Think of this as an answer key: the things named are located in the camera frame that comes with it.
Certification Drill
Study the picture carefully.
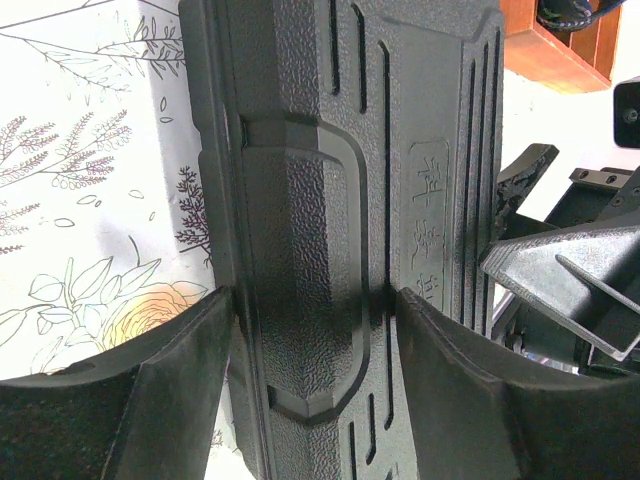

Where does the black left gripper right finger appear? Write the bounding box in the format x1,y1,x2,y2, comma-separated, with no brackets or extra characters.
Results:
396,288,639,479

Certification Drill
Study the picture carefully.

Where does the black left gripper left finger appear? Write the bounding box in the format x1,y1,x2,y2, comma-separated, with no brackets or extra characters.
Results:
1,287,235,479

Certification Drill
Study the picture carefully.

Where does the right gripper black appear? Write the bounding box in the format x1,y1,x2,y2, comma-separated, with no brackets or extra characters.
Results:
481,143,639,370

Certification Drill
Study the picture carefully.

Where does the black plastic tool case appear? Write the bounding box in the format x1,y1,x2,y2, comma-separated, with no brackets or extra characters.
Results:
179,1,504,479

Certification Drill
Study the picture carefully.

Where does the wooden compartment tray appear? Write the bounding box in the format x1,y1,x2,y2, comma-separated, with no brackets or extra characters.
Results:
500,0,622,94

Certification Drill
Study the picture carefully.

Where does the dark floral rolled cloth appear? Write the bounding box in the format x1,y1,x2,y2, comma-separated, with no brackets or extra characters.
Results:
536,0,625,32

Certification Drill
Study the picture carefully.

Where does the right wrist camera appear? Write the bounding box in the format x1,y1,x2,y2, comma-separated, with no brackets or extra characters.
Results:
613,77,640,150

